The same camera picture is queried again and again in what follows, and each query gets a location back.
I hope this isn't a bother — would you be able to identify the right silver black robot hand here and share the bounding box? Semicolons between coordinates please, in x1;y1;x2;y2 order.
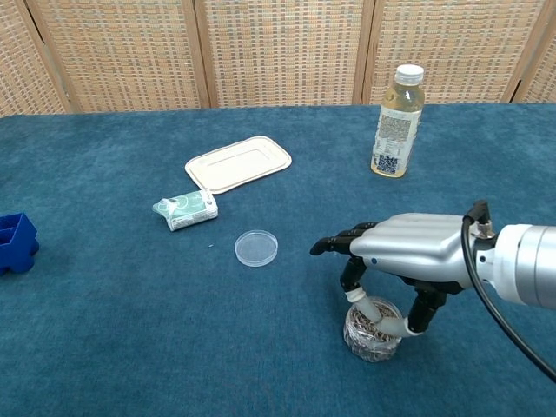
309;212;479;338

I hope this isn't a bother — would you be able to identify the clear jar of paperclips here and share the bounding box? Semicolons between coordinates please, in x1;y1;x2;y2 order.
342;295;403;363

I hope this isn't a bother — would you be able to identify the yellow drink bottle white cap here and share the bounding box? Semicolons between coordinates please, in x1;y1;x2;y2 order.
369;63;426;178

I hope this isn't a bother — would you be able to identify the clear round plastic lid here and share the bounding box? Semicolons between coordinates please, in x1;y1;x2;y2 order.
234;229;280;268

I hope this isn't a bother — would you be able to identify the beige rectangular pulp lid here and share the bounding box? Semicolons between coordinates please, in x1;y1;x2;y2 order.
184;136;293;195

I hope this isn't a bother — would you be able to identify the green white tissue pack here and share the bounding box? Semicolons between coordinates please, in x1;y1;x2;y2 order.
151;189;219;233

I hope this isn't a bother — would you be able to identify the woven wooden folding screen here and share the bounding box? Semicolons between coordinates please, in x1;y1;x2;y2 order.
0;0;556;117

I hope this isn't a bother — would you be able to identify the blue carpet table cover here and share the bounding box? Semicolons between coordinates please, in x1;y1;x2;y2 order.
0;103;556;417

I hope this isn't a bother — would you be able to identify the blue plastic compartment box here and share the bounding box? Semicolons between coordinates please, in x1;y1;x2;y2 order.
0;212;41;275

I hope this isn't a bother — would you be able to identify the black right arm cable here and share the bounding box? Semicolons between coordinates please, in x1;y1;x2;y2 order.
460;199;556;383

